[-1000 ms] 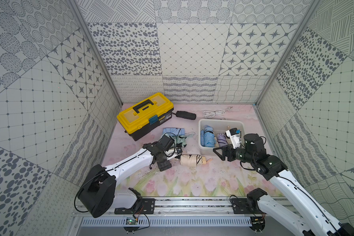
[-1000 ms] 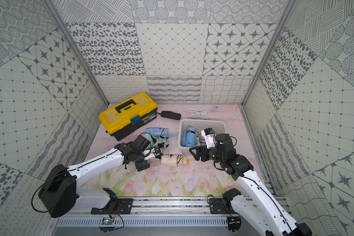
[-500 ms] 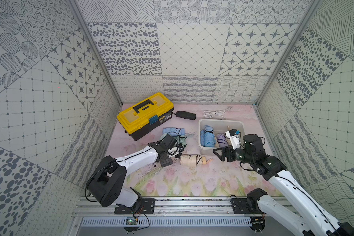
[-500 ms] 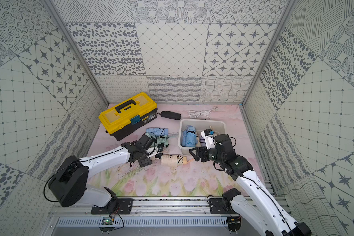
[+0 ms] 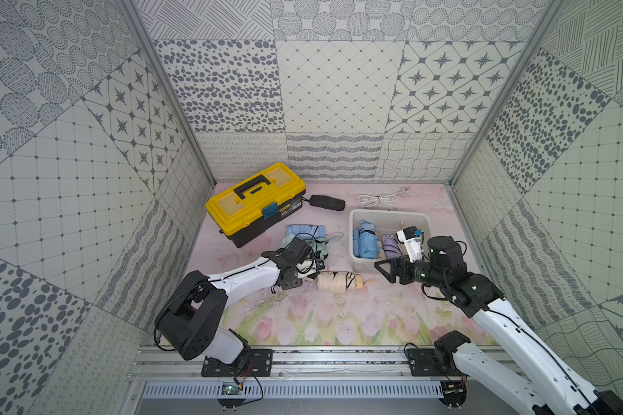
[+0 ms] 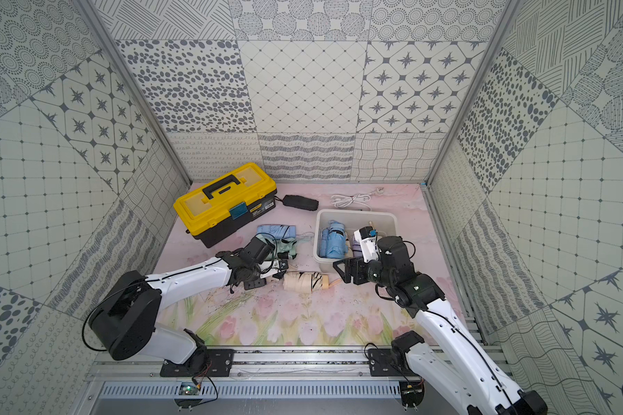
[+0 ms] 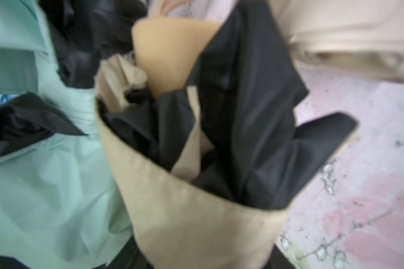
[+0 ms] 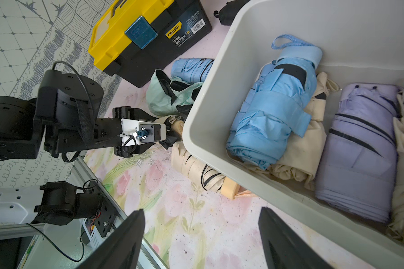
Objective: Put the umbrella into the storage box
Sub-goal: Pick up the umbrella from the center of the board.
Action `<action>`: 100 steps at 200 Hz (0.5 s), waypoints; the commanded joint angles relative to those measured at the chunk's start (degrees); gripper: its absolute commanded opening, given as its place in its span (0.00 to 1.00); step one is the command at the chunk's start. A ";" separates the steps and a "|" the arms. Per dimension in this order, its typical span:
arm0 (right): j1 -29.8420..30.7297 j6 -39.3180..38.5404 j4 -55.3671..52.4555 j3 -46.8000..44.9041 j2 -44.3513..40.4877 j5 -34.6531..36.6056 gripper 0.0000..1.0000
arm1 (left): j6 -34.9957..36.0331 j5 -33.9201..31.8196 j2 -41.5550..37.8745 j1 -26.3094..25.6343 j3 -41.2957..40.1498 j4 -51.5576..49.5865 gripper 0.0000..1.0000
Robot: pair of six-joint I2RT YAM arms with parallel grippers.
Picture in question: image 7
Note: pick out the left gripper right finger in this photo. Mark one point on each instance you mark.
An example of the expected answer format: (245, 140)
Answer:
(278, 260)

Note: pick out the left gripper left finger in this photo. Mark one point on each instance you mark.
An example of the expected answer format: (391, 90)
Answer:
(130, 257)

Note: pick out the beige umbrella black stripes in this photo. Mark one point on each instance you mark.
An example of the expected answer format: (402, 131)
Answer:
(350, 33)

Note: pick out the mint green umbrella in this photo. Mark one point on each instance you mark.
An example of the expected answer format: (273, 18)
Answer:
(60, 207)

